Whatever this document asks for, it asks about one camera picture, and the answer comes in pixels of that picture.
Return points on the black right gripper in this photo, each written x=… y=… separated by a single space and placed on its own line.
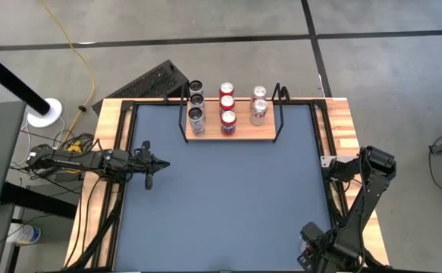
x=319 y=259

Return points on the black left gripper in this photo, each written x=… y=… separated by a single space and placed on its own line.
x=145 y=163

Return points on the dark silver can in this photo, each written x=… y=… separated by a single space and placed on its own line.
x=196 y=121

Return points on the white Celsius peach can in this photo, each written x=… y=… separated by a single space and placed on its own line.
x=197 y=100
x=196 y=87

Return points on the red Fanta strawberry can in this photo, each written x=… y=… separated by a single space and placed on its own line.
x=228 y=122
x=227 y=102
x=226 y=89

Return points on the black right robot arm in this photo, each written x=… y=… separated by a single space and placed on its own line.
x=372 y=182

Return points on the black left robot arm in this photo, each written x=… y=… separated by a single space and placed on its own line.
x=73 y=159

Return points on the grey perforated metal panel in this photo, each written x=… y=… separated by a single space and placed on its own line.
x=148 y=85

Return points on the yellow plug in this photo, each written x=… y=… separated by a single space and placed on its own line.
x=76 y=146

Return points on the silver mounting plate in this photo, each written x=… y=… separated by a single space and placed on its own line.
x=325 y=161

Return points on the white rounded block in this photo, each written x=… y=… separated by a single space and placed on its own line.
x=50 y=113

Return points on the black floor crossbar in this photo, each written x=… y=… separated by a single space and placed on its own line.
x=38 y=200

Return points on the white jug blue label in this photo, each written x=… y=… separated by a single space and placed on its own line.
x=25 y=234

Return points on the black slanted pole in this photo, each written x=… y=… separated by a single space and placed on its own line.
x=8 y=79

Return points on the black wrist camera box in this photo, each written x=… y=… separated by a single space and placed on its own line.
x=311 y=232
x=116 y=155

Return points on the wooden shelf with black frame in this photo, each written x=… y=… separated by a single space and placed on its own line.
x=213 y=130

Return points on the black table edge rail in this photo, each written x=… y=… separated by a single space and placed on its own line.
x=152 y=102

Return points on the grey bolted corner bracket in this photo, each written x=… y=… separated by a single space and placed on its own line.
x=126 y=105

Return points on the beige table frame beam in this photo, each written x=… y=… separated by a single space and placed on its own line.
x=108 y=117

